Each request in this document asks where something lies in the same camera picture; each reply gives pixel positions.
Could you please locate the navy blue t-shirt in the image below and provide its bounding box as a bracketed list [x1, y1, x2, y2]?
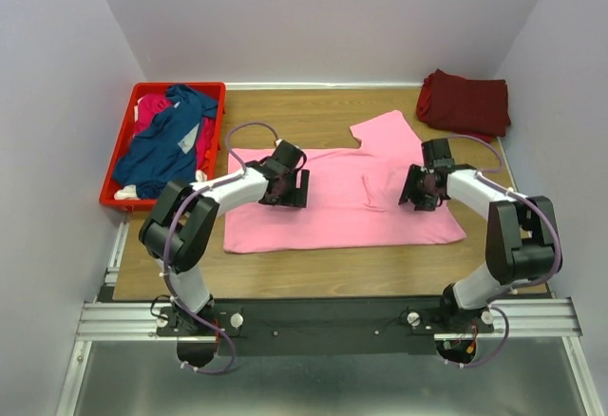
[105, 83, 225, 203]

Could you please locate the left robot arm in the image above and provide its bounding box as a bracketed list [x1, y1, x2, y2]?
[139, 140, 310, 335]

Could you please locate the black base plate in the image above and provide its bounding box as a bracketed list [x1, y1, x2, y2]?
[156, 295, 494, 364]

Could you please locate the magenta t-shirt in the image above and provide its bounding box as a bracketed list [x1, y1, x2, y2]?
[133, 93, 217, 169]

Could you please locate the folded dark red t-shirt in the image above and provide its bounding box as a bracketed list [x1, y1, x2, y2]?
[415, 69, 511, 142]

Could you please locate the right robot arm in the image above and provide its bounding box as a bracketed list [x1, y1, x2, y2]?
[399, 139, 562, 332]

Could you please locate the pink t-shirt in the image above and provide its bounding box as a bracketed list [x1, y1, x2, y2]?
[223, 110, 466, 254]

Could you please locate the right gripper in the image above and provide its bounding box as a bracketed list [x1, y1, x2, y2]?
[397, 164, 440, 214]

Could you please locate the white garment piece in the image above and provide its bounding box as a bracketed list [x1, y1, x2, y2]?
[114, 185, 140, 200]

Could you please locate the red plastic bin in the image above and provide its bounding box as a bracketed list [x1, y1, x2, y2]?
[98, 82, 228, 210]

